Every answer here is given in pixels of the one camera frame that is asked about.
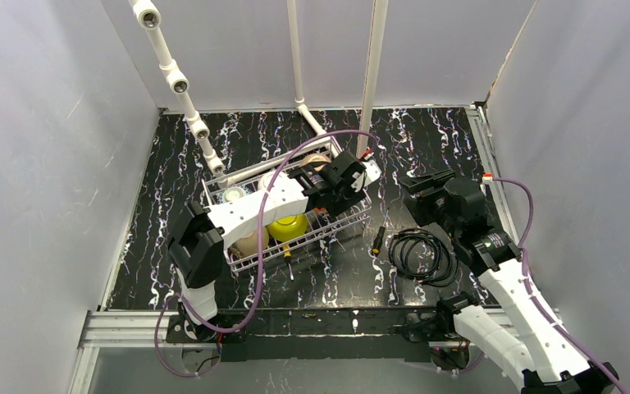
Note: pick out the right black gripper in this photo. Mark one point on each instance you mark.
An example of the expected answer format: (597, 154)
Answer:
(431, 197)

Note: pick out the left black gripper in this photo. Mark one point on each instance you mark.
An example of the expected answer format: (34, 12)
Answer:
(344, 177)

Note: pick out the cream white bowl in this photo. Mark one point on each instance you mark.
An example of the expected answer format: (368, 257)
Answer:
(316, 160)

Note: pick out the yellow green bowl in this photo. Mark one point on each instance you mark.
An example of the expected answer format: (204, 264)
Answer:
(288, 228)

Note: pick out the grey white bowl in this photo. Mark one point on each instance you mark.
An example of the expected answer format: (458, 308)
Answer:
(265, 180)

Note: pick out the white bowl brown rim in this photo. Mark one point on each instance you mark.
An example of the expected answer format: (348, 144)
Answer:
(248, 245)

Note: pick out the red patterned blue bowl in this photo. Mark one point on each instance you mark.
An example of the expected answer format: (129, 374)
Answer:
(234, 193)

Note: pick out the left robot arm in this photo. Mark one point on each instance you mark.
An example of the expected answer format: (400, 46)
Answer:
(199, 241)

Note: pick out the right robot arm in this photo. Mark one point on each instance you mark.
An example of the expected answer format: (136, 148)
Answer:
(540, 356)

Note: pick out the white vertical pole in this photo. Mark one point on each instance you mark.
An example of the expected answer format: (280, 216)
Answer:
(375, 42)

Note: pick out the black orange handled screwdriver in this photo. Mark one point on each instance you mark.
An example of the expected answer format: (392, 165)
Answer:
(378, 240)

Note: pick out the white wire dish rack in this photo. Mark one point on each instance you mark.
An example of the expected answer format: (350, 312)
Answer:
(319, 225)

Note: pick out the yellow handled screwdriver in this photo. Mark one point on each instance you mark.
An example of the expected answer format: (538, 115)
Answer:
(288, 261)

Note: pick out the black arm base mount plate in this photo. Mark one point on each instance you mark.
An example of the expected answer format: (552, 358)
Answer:
(413, 334)

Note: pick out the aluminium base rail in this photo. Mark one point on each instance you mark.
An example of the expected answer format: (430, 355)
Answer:
(125, 352)

